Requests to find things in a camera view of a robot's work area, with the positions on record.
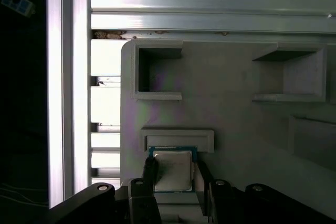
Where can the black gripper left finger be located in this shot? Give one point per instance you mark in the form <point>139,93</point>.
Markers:
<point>141,203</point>

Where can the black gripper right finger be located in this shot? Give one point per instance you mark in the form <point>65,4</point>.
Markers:
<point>225,203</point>

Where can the silver CPU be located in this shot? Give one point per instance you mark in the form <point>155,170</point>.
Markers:
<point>172,171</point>

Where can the grey parts rack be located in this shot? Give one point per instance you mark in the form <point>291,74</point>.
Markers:
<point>223,108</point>

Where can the white blue power strip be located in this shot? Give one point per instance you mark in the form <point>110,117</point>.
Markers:
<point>18,3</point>

